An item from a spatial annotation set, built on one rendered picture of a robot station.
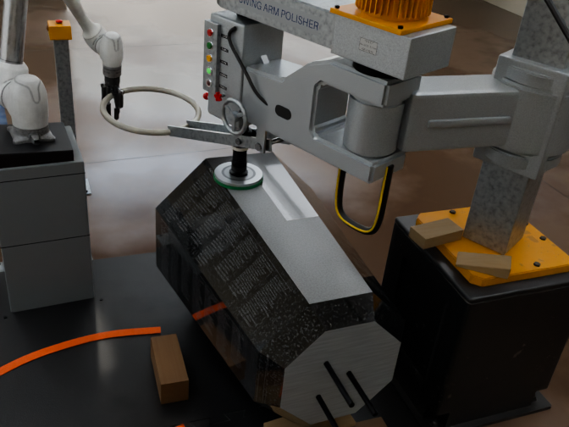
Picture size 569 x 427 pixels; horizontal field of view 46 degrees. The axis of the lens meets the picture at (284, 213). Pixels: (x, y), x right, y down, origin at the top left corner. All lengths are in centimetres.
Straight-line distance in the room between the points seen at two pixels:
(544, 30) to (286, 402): 156
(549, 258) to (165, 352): 168
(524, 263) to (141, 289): 192
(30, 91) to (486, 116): 190
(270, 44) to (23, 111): 115
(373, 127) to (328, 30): 35
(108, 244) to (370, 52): 230
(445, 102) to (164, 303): 185
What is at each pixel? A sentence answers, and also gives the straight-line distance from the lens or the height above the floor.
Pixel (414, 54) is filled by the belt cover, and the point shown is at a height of 165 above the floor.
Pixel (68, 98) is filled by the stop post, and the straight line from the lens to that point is 424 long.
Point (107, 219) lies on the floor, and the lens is 421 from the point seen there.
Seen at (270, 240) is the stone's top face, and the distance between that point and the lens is 255.
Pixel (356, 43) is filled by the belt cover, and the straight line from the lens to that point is 217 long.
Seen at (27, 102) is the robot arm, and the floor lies 105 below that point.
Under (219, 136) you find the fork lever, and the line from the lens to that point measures 288.
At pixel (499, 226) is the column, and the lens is 278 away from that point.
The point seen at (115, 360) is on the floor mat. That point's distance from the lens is 322.
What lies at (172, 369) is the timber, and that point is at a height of 13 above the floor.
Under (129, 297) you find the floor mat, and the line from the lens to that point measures 355.
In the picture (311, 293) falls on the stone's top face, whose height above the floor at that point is 82.
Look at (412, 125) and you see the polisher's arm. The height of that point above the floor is 136.
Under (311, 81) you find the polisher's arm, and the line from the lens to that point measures 236.
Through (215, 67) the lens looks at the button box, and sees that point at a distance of 269.
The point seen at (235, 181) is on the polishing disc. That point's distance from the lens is 287.
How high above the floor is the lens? 224
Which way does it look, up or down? 31 degrees down
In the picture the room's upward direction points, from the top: 6 degrees clockwise
